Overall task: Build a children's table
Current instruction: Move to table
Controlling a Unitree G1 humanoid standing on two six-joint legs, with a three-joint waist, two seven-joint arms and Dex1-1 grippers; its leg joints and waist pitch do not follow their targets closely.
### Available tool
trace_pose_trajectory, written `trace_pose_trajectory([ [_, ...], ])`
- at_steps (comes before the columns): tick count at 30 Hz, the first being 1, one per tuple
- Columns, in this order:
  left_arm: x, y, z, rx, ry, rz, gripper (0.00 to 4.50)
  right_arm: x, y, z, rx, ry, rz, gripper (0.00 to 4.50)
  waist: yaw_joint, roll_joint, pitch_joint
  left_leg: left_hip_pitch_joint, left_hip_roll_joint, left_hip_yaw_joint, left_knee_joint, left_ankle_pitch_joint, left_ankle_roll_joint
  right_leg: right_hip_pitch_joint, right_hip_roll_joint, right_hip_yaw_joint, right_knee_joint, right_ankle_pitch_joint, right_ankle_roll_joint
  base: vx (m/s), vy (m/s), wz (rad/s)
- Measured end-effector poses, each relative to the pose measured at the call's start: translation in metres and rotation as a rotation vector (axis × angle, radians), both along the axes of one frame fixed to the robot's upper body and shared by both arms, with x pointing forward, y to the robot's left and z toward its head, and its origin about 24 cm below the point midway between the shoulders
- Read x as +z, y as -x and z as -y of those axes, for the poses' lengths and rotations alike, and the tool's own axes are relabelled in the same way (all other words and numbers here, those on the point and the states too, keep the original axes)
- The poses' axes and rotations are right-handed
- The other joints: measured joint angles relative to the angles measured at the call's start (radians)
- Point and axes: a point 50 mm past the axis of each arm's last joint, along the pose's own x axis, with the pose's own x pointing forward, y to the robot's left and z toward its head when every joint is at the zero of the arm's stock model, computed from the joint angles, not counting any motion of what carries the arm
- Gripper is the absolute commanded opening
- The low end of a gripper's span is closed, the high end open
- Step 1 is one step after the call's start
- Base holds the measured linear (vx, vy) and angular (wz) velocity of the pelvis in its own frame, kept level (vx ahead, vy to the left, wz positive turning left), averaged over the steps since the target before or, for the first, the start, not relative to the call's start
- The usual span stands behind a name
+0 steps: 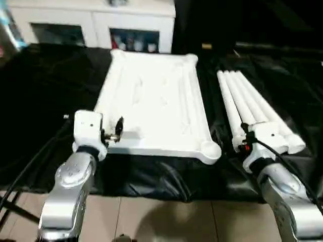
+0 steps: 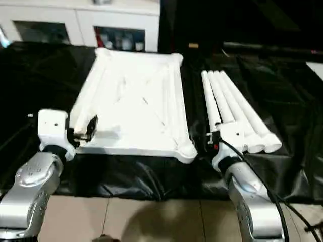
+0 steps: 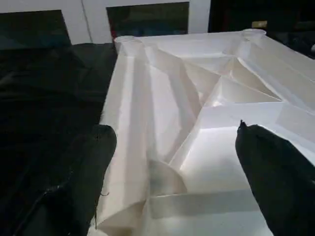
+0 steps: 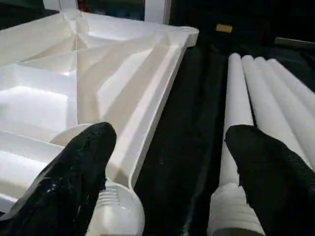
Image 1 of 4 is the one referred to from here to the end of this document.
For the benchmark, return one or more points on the blue object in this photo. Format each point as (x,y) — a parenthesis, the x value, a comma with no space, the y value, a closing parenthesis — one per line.
(12,27)

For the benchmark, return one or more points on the small white jar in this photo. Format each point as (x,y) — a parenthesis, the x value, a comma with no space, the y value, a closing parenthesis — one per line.
(152,47)

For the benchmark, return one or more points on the small tan label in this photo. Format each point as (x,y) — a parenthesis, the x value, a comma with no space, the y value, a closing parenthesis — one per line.
(207,46)

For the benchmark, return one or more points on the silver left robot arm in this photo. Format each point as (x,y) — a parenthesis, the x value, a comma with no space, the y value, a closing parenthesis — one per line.
(68,201)

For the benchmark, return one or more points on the small red bottle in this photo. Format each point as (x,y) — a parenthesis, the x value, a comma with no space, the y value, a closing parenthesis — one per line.
(118,43)

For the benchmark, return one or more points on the white cabinet with glass doors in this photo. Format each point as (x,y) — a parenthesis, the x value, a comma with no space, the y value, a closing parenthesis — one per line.
(96,20)

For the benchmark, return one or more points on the glossy black mat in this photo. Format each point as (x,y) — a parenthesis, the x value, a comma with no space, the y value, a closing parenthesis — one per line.
(40,91)

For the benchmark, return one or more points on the long black bar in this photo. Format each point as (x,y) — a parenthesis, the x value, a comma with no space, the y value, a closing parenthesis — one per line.
(282,49)

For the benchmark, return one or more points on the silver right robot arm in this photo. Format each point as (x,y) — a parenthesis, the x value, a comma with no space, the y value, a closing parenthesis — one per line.
(287,201)

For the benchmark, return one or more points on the white plastic table top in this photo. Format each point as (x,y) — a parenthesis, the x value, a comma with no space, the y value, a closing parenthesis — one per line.
(156,101)

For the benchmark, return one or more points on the white plastic table leg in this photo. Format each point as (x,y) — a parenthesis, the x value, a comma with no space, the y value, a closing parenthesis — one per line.
(251,101)
(262,101)
(229,101)
(240,101)

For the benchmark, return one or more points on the black stand leg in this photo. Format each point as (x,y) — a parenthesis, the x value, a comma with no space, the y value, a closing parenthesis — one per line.
(20,212)

